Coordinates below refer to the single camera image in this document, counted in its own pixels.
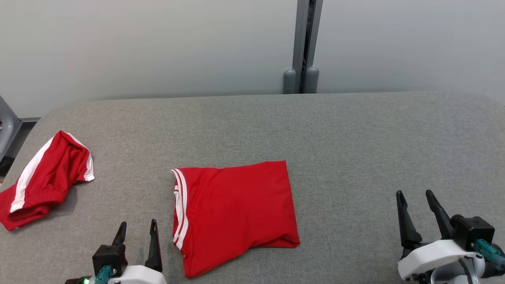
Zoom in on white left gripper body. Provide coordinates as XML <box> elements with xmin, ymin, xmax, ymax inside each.
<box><xmin>108</xmin><ymin>265</ymin><xmax>167</xmax><ymax>284</ymax></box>

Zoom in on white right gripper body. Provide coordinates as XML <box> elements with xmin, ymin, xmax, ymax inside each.
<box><xmin>398</xmin><ymin>239</ymin><xmax>485</xmax><ymax>280</ymax></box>

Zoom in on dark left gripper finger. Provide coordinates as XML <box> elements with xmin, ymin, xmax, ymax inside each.
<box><xmin>145</xmin><ymin>219</ymin><xmax>163</xmax><ymax>273</ymax></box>
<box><xmin>112</xmin><ymin>222</ymin><xmax>127</xmax><ymax>245</ymax></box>

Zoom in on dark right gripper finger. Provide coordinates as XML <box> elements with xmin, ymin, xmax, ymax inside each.
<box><xmin>425</xmin><ymin>190</ymin><xmax>454</xmax><ymax>239</ymax></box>
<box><xmin>397</xmin><ymin>191</ymin><xmax>423</xmax><ymax>248</ymax></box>

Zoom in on red jersey with white sleeves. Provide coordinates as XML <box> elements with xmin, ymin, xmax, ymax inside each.
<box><xmin>170</xmin><ymin>160</ymin><xmax>301</xmax><ymax>278</ymax></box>

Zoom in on red shorts with white stripe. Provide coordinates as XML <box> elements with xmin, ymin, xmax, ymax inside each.
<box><xmin>0</xmin><ymin>131</ymin><xmax>95</xmax><ymax>232</ymax></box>

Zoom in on teal left camera connector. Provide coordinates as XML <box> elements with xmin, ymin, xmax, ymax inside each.
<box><xmin>95</xmin><ymin>265</ymin><xmax>115</xmax><ymax>284</ymax></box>

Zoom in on teal camera connector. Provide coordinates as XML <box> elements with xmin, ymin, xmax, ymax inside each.
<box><xmin>95</xmin><ymin>265</ymin><xmax>115</xmax><ymax>284</ymax></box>
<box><xmin>475</xmin><ymin>239</ymin><xmax>505</xmax><ymax>271</ymax></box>

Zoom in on teal right camera connector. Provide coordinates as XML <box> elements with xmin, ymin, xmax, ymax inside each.
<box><xmin>475</xmin><ymin>239</ymin><xmax>505</xmax><ymax>271</ymax></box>

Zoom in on grey metal frame panel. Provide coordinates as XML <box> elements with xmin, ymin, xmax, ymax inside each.
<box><xmin>0</xmin><ymin>95</ymin><xmax>22</xmax><ymax>160</ymax></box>

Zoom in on grey cylinder post cap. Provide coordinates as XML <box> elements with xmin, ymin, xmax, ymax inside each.
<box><xmin>305</xmin><ymin>67</ymin><xmax>320</xmax><ymax>94</ymax></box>
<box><xmin>283</xmin><ymin>69</ymin><xmax>297</xmax><ymax>94</ymax></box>

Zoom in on grey metal partition post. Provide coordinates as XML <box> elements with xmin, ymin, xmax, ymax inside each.
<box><xmin>292</xmin><ymin>0</ymin><xmax>324</xmax><ymax>94</ymax></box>

